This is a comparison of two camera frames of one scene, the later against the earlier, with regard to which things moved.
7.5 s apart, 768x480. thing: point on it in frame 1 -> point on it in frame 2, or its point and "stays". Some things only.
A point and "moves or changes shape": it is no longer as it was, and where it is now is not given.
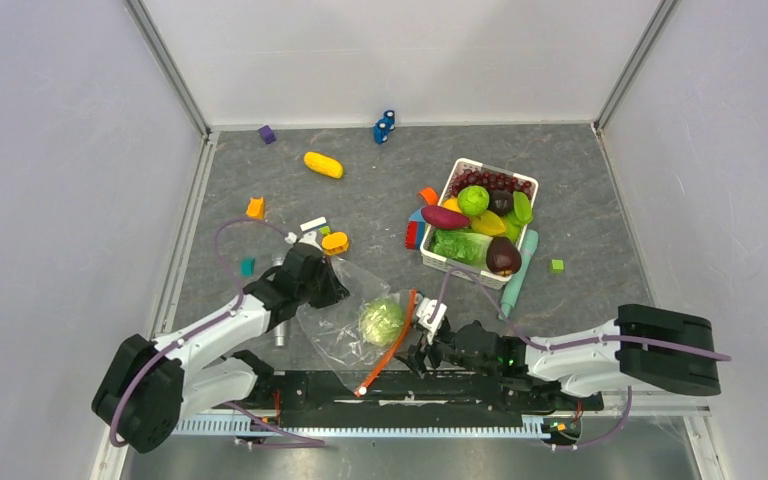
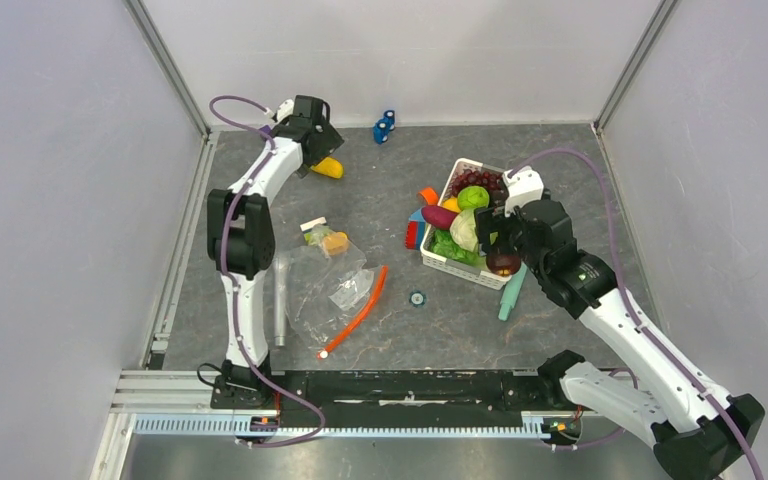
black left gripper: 335,292 -> 330,141
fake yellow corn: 323,164 stays
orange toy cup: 430,196 stays
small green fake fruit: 473,200 stays
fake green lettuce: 462,245 stays
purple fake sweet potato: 441,218 stays
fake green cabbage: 381,323 -> 464,231
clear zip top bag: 357,335 moves or changes shape
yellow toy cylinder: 335,243 stays
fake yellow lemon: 451,204 stays
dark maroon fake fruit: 502,256 stays
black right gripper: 416,359 -> 487,223
